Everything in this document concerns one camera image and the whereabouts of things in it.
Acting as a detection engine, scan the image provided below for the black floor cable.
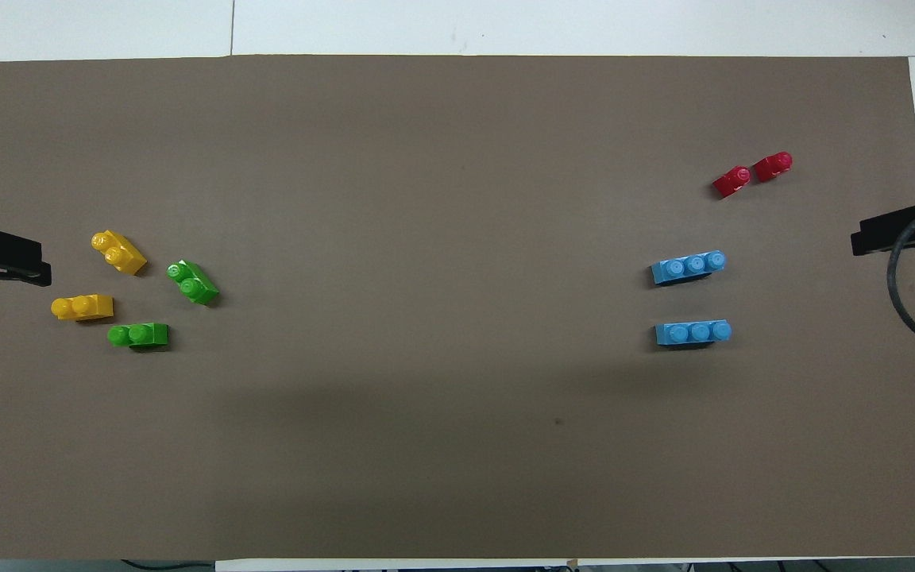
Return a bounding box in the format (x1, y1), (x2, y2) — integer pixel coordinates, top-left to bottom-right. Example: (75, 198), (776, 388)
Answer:
(119, 558), (217, 572)

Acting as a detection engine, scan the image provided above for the blue three-stud toy block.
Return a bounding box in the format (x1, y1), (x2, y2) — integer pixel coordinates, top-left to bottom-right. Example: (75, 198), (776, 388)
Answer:
(655, 319), (733, 349)
(651, 249), (728, 288)

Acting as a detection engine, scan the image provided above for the green two-stud toy block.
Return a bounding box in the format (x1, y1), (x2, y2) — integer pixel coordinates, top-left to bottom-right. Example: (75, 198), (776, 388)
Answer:
(167, 260), (221, 307)
(107, 321), (170, 351)

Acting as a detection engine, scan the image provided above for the red one-stud toy block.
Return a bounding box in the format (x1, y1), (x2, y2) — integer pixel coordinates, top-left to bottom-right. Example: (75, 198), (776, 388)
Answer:
(712, 165), (753, 199)
(753, 151), (794, 184)

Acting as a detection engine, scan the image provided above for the yellow two-stud toy block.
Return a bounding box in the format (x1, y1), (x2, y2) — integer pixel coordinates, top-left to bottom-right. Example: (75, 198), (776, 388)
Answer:
(91, 229), (148, 277)
(50, 293), (115, 323)

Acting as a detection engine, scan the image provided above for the brown table mat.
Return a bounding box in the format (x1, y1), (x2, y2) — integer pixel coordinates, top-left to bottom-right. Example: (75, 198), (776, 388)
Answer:
(0, 54), (915, 562)

